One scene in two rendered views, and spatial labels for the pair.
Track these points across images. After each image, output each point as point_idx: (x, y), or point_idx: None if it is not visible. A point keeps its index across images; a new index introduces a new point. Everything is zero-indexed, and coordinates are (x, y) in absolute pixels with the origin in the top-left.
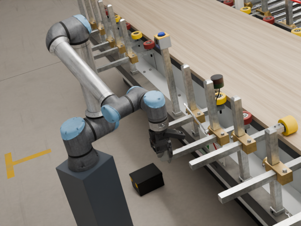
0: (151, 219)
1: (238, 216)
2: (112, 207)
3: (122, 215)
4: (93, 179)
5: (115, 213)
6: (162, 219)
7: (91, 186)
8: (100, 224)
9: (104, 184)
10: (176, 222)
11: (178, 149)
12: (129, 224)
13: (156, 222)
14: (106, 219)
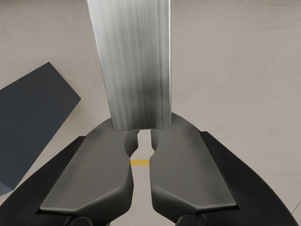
0: (37, 35)
1: None
2: (36, 105)
3: (40, 82)
4: (4, 164)
5: (42, 97)
6: (40, 19)
7: (18, 162)
8: (61, 120)
9: (6, 134)
10: (52, 2)
11: (103, 22)
12: (47, 70)
13: (45, 30)
14: (53, 111)
